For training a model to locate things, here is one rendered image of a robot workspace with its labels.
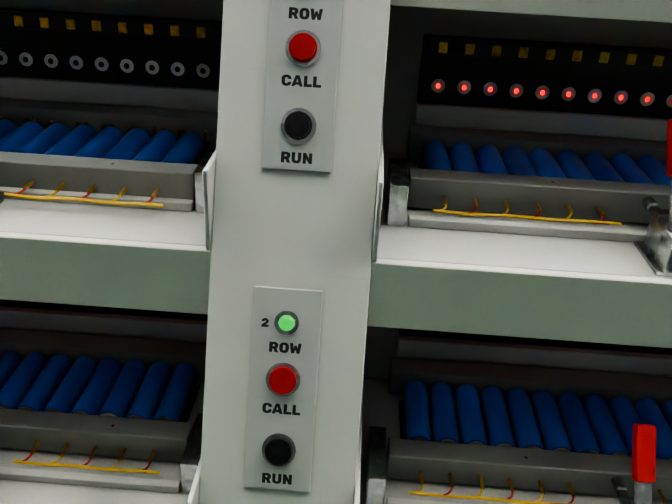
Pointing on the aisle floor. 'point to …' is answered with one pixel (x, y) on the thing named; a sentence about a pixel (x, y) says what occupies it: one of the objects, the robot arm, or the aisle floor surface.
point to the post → (292, 250)
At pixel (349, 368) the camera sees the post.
